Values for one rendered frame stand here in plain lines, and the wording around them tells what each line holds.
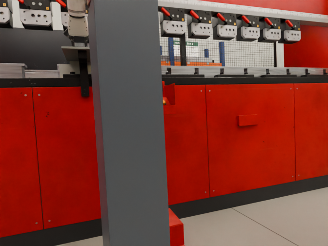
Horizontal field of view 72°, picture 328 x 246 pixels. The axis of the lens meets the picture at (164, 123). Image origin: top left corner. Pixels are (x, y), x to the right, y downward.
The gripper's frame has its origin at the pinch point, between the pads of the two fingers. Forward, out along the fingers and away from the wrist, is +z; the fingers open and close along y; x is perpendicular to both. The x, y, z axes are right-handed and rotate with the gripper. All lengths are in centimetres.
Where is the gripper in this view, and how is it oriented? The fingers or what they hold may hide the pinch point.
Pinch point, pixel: (79, 44)
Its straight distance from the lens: 139.8
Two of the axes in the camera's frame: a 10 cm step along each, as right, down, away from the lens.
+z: -1.6, 7.4, 6.5
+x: 2.7, 6.7, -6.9
